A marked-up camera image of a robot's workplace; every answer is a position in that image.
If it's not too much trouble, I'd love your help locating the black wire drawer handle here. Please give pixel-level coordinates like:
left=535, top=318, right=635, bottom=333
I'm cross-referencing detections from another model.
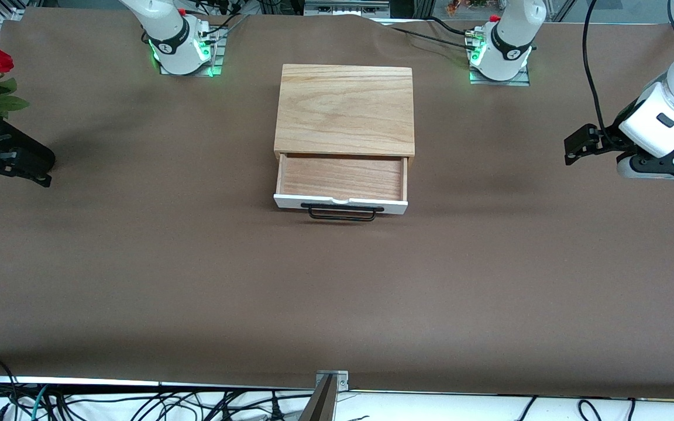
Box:
left=300, top=202, right=385, bottom=222

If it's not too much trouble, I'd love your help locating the light wooden drawer cabinet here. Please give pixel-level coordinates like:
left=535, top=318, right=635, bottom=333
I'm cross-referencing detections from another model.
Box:
left=273, top=64, right=417, bottom=160

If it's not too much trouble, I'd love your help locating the black ribbed cylinder vase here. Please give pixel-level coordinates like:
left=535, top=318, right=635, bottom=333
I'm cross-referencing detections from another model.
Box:
left=0, top=119, right=56, bottom=176

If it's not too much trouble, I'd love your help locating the orange flower decoration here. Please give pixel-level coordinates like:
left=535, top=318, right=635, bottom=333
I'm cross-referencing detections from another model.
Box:
left=445, top=0, right=491, bottom=16

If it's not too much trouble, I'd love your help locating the grey metal box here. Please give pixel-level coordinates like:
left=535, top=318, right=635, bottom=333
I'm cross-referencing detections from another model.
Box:
left=304, top=0, right=391, bottom=18

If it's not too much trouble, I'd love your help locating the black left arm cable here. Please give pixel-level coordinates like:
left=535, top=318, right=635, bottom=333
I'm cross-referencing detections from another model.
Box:
left=582, top=0, right=621, bottom=147

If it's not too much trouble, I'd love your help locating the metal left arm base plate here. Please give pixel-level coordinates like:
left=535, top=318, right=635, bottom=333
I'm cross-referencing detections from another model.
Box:
left=469, top=65, right=531, bottom=87

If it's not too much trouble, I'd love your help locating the aluminium frame profile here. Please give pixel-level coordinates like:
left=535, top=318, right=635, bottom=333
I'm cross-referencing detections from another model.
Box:
left=0, top=0, right=26, bottom=23

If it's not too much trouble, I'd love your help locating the black table cable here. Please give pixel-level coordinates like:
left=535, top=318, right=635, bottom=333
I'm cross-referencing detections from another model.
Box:
left=405, top=28, right=478, bottom=49
left=372, top=16, right=481, bottom=39

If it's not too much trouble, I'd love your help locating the aluminium table edge rail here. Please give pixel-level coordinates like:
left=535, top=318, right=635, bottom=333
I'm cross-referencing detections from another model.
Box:
left=0, top=376, right=674, bottom=400

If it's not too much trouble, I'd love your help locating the teal cable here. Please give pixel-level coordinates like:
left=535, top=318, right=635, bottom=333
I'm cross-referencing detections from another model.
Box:
left=30, top=385, right=50, bottom=421

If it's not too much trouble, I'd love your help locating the black cable tangle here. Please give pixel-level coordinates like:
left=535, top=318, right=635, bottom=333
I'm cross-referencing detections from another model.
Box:
left=0, top=389, right=314, bottom=421

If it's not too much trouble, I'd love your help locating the metal mount bracket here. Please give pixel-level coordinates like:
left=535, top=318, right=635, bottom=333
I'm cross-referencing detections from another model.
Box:
left=315, top=370, right=349, bottom=392

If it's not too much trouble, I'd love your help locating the dark camera mount bar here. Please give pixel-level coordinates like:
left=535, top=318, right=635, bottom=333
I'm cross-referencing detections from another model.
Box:
left=298, top=374, right=338, bottom=421

